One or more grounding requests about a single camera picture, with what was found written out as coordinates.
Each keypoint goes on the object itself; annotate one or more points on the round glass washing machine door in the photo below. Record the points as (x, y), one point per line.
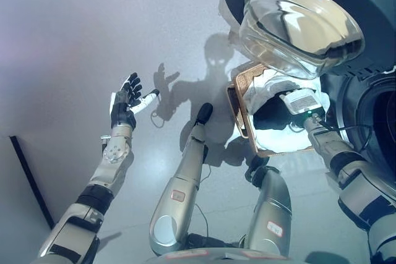
(309, 19)

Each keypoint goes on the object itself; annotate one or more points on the brown woven laundry basket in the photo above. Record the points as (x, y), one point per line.
(244, 121)

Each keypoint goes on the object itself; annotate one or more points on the black garment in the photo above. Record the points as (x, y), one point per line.
(269, 115)

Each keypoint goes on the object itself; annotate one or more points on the white garment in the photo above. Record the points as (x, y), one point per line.
(278, 138)

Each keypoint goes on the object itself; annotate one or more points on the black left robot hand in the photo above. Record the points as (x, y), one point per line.
(123, 106)

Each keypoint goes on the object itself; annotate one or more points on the silver robot leg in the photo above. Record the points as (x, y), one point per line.
(179, 189)
(272, 211)

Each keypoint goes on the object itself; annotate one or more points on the black right robot foot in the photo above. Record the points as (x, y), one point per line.
(258, 169)

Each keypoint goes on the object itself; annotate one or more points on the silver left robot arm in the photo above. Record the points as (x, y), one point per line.
(105, 171)

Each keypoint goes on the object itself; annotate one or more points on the black robot foot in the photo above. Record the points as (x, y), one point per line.
(258, 169)
(204, 113)

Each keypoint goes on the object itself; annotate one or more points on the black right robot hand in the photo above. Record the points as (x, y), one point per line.
(303, 103)

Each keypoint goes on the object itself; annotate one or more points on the black left robot foot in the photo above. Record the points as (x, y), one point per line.
(204, 113)

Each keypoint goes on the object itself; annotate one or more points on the robot torso with red marks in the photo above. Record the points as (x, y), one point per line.
(216, 256)

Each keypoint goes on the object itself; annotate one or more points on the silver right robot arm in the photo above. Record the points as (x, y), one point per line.
(349, 171)

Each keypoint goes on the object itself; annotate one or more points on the dark grey washing machine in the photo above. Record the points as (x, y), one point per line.
(365, 112)

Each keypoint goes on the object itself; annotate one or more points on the silver right robot leg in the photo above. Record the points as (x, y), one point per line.
(272, 211)

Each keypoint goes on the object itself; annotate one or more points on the silver left robot leg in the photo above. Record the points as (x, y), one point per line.
(179, 189)

